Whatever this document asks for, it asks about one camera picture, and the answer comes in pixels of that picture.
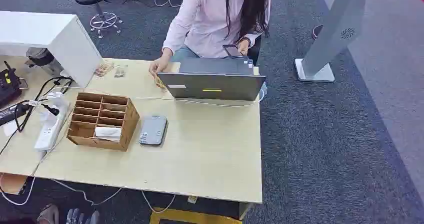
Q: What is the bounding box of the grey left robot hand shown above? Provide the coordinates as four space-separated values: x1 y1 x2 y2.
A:
36 203 101 224

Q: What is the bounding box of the brown cardboard box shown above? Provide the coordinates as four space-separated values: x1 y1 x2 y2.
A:
0 173 29 195

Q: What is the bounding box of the white card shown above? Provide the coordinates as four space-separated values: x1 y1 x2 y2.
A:
94 126 123 142

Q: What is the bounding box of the white power strip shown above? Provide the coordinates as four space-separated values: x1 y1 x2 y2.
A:
34 95 71 152

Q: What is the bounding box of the wooden card box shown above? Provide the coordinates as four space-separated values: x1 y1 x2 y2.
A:
66 92 141 152

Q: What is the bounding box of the black plug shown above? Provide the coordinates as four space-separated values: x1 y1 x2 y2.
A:
41 103 61 117

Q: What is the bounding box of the grey card reader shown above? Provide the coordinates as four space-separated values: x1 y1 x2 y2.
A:
138 115 169 147

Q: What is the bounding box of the black power adapter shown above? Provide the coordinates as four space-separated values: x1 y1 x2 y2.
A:
0 102 31 127

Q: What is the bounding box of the black handheld device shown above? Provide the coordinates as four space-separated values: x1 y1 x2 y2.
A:
0 61 29 109

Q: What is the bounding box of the grey cylinder container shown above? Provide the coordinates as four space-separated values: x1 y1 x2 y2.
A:
25 47 66 78

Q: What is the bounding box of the person's right hand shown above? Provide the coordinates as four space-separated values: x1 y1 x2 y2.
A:
148 54 172 79

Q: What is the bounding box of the person's hand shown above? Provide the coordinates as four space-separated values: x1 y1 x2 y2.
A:
148 54 172 79
236 38 251 56

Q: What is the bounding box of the grey laptop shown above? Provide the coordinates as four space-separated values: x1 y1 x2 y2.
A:
156 57 267 102

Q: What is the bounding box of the dark smartphone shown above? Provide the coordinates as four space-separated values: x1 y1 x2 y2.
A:
222 44 245 58

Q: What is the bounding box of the person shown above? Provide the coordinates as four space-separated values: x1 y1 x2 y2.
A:
148 0 273 79

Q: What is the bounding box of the person's left hand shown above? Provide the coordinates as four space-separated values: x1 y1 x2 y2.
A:
236 38 251 56

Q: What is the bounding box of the grey pillar stand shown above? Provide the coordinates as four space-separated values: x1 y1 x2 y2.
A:
294 0 370 83

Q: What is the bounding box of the long white hanging cable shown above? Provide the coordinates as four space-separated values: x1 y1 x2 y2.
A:
0 174 124 207

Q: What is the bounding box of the short white hanging cable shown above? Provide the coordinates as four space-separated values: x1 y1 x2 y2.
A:
141 190 177 214

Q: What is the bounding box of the black cable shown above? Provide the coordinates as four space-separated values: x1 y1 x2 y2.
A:
0 76 74 157

